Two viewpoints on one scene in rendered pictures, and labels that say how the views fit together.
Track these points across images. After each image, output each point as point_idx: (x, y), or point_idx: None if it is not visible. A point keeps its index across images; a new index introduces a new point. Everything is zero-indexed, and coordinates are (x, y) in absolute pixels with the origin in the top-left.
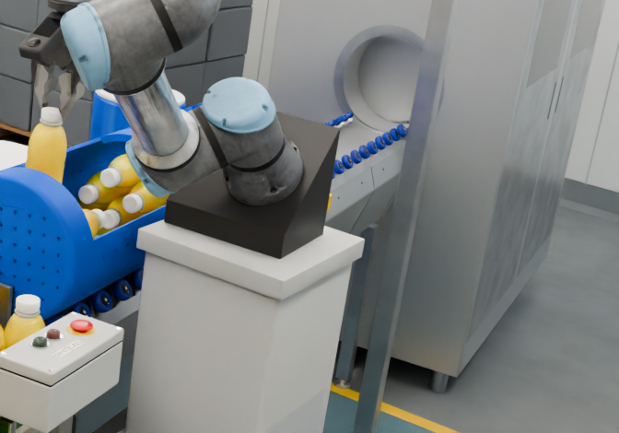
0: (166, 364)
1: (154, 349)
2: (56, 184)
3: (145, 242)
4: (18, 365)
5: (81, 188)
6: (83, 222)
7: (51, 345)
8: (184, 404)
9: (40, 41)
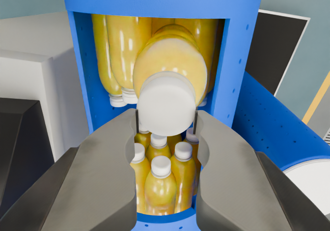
0: (58, 35)
1: (67, 38)
2: (105, 1)
3: (35, 56)
4: None
5: (189, 150)
6: None
7: None
8: (50, 28)
9: None
